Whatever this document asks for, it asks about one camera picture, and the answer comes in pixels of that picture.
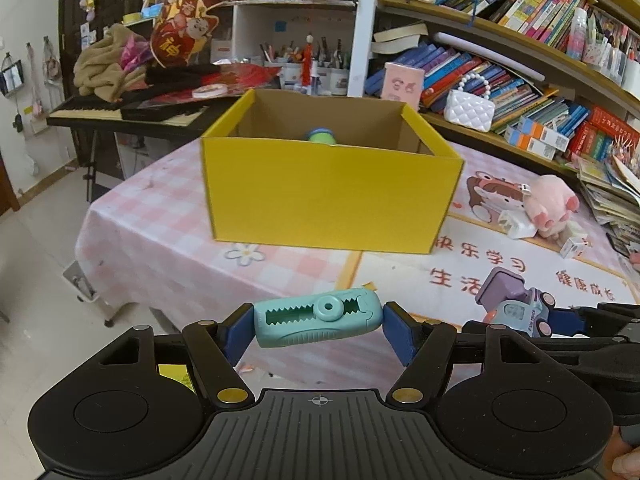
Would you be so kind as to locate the person's right hand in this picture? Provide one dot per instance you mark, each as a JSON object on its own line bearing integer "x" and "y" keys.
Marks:
{"x": 629, "y": 467}

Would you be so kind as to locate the green toy with blue hat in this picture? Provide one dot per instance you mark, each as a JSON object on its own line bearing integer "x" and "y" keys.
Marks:
{"x": 320, "y": 135}

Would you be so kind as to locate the small white box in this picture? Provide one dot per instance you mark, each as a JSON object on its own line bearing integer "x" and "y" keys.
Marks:
{"x": 575, "y": 247}

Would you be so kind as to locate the pink cartoon canister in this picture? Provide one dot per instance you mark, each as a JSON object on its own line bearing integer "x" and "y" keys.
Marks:
{"x": 402, "y": 85}

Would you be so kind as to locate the small hanging wall pouch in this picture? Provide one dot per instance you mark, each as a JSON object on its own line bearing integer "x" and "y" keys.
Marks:
{"x": 11, "y": 77}

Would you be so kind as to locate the red figure ornament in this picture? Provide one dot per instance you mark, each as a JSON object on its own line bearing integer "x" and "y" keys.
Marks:
{"x": 306, "y": 65}

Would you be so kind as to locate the pink clear water bottle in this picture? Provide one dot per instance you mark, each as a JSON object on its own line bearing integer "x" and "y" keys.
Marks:
{"x": 577, "y": 35}

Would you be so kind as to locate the teal plastic hand tool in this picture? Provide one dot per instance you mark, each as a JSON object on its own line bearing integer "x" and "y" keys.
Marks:
{"x": 300, "y": 332}

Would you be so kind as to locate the yellow paper sheet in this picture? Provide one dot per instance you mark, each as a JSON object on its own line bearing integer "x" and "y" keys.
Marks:
{"x": 175, "y": 377}

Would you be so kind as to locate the long black cloth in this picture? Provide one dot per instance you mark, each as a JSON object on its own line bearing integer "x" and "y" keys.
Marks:
{"x": 170, "y": 77}

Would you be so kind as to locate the white printed desk mat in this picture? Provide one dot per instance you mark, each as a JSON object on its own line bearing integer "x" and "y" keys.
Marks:
{"x": 450, "y": 270}

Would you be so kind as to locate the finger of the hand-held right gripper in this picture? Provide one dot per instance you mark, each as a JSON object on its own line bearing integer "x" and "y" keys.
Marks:
{"x": 575, "y": 347}
{"x": 610, "y": 317}

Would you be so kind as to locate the row of blue leaning books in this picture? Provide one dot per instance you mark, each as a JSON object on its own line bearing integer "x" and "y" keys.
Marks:
{"x": 450, "y": 60}

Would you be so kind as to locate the group of white pen cups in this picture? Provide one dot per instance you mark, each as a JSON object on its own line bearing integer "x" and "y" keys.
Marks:
{"x": 332, "y": 77}

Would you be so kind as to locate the orange and white carton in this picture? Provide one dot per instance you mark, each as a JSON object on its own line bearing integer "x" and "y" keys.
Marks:
{"x": 530, "y": 145}
{"x": 542, "y": 132}

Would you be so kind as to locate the white pen holder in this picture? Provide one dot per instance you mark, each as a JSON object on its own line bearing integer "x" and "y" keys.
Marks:
{"x": 631, "y": 75}

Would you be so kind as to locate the black electronic keyboard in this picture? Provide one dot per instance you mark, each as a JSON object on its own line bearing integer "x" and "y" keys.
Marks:
{"x": 85, "y": 112}

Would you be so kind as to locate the white side shelf unit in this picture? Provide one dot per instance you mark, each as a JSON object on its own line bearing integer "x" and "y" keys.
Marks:
{"x": 260, "y": 25}

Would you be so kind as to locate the red foil wrapping pile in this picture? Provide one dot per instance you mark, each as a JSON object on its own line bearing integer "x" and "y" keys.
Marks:
{"x": 245, "y": 75}

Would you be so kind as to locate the white pink tape roll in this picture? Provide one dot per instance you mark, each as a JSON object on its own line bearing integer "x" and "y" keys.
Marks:
{"x": 207, "y": 91}

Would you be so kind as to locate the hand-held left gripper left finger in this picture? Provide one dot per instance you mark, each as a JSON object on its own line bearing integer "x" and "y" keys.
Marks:
{"x": 240, "y": 335}

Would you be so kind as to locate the beige crumpled cloth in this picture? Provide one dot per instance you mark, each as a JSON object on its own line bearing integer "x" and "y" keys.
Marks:
{"x": 100, "y": 70}

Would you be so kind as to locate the row of colourful thin books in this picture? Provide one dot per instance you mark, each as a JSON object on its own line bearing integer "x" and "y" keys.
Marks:
{"x": 525, "y": 5}

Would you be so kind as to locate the large pink plush pig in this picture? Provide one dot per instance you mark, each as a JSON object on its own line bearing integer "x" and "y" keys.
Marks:
{"x": 545, "y": 200}

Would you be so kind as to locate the stack of grey flat books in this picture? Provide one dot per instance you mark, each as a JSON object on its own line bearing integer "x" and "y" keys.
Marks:
{"x": 400, "y": 35}

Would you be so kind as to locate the pile of books and papers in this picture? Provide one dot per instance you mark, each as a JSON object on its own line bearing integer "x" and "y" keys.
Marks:
{"x": 605, "y": 190}

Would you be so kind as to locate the clear pen organizer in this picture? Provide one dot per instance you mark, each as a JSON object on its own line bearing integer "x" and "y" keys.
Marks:
{"x": 602, "y": 50}

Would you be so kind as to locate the black keyboard stand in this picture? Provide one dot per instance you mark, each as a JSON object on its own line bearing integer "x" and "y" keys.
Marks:
{"x": 92, "y": 165}

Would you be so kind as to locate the row of red books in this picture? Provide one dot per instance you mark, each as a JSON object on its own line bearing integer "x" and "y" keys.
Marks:
{"x": 585, "y": 142}

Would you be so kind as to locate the yellow cardboard box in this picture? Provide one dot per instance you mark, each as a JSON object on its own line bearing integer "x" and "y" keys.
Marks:
{"x": 325, "y": 195}

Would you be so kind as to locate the red cartoon paper decoration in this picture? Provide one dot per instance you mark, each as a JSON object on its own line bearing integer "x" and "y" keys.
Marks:
{"x": 175, "y": 35}

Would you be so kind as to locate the thick red dictionary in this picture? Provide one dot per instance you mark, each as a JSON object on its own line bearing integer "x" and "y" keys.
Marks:
{"x": 612, "y": 125}

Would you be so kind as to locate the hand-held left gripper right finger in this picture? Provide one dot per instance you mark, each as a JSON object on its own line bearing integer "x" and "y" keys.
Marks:
{"x": 402, "y": 335}

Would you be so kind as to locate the purple grey toy truck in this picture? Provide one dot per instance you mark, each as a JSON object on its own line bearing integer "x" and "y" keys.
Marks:
{"x": 505, "y": 290}

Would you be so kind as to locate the white and wood bookshelf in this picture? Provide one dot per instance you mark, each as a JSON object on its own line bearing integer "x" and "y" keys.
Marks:
{"x": 365, "y": 35}

